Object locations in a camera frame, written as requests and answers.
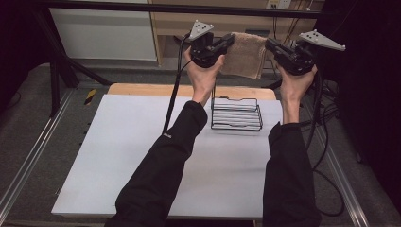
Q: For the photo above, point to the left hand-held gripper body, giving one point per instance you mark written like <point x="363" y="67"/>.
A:
<point x="203" y="47"/>

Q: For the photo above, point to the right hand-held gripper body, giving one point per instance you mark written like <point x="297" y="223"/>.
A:
<point x="299" y="58"/>

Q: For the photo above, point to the beige terry towel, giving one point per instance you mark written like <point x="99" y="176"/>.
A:
<point x="244" y="55"/>

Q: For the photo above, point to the person's right hand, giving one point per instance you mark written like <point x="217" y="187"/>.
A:
<point x="294" y="85"/>

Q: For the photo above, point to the person's left hand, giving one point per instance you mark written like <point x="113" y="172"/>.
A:
<point x="203" y="78"/>

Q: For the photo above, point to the wooden cabinet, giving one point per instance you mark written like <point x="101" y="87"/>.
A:
<point x="176" y="23"/>

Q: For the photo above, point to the black horizontal metal bar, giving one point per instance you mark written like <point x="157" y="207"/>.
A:
<point x="157" y="8"/>

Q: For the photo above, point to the wooden table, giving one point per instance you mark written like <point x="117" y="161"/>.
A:
<point x="142" y="90"/>

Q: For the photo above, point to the white panel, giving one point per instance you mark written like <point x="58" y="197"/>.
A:
<point x="104" y="34"/>

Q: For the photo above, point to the yellow black striped tape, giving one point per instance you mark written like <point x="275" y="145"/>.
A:
<point x="90" y="96"/>

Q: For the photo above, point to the black metal stand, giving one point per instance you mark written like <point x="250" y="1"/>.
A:
<point x="58" y="63"/>

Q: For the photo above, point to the white wall socket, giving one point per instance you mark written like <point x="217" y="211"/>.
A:
<point x="279" y="3"/>

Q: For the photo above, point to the aluminium floor rail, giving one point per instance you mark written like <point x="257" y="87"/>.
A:
<point x="31" y="157"/>
<point x="342" y="176"/>

